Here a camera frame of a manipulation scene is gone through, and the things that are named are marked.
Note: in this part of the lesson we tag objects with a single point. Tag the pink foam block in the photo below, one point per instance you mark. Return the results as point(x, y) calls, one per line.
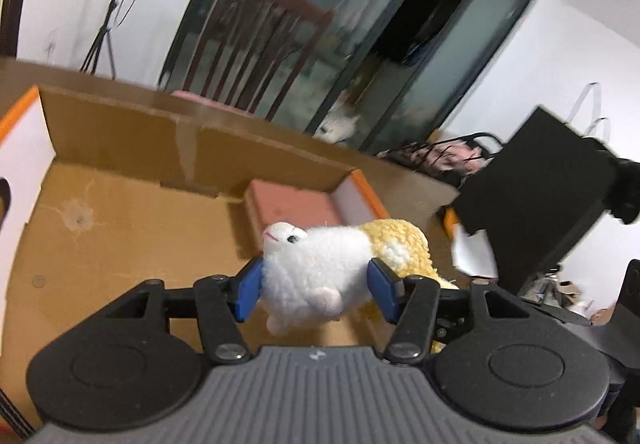
point(292, 206)

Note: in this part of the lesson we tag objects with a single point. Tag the black tripod stand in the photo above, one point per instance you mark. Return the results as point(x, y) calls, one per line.
point(102, 41)

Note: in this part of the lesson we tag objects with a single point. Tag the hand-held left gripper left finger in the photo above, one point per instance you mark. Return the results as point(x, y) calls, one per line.
point(250, 294)

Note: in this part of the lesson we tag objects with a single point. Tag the black paper shopping bag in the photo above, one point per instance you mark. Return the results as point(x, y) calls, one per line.
point(540, 184)

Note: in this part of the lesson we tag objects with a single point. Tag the yellow plush toy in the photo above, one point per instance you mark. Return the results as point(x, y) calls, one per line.
point(400, 236)

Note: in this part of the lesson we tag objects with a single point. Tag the black cloth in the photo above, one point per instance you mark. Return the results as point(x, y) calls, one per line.
point(625, 194)

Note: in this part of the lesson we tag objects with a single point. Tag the white plush sheep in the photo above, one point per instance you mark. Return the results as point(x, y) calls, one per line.
point(310, 269)

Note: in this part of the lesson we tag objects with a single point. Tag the orange cardboard box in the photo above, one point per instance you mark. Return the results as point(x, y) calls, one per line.
point(125, 234)

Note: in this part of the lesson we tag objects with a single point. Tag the white fluffy animal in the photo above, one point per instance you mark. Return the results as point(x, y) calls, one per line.
point(340, 123)

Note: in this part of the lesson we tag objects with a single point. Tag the pink chair cushion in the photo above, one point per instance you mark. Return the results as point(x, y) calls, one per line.
point(210, 101)

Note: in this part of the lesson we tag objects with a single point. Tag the small orange and white box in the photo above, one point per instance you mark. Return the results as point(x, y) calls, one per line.
point(472, 254)

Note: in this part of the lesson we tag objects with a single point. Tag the sliding glass door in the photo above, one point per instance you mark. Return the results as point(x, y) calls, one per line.
point(450, 73)

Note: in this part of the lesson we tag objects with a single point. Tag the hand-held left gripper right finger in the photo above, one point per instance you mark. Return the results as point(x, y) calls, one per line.
point(382, 291)

